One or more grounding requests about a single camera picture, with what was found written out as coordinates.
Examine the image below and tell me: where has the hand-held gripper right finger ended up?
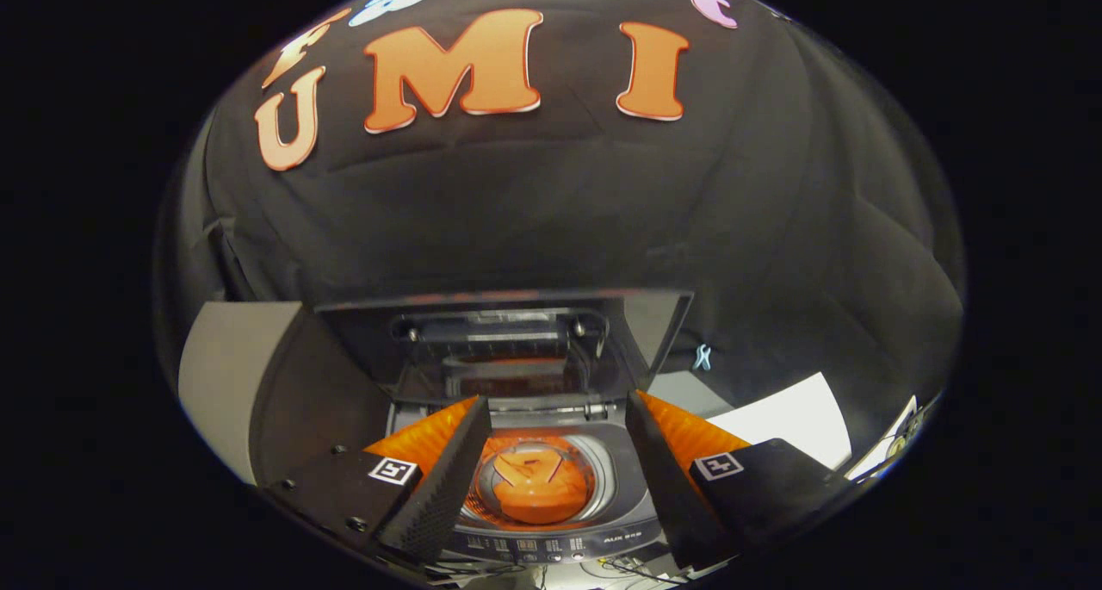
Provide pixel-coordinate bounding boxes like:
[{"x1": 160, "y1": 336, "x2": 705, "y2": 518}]
[{"x1": 627, "y1": 390, "x2": 853, "y2": 571}]

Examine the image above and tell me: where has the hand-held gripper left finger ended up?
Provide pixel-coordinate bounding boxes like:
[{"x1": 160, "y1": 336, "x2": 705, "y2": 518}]
[{"x1": 263, "y1": 396, "x2": 492, "y2": 565}]

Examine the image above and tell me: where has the grey washing machine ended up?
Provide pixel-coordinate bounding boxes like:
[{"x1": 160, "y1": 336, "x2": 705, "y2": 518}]
[{"x1": 383, "y1": 396, "x2": 666, "y2": 567}]

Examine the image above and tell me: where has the yellow polo shirt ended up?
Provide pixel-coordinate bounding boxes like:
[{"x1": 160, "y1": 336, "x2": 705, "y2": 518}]
[{"x1": 476, "y1": 435, "x2": 597, "y2": 526}]

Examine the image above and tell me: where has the grey board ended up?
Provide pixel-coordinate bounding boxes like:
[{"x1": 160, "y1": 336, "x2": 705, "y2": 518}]
[{"x1": 178, "y1": 301, "x2": 304, "y2": 488}]

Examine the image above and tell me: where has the black backdrop cloth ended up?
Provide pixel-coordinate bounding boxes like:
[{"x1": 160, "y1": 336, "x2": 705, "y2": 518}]
[{"x1": 153, "y1": 0, "x2": 967, "y2": 453}]

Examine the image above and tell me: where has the black cable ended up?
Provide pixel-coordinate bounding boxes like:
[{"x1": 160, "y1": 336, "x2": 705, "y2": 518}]
[{"x1": 598, "y1": 556, "x2": 690, "y2": 586}]

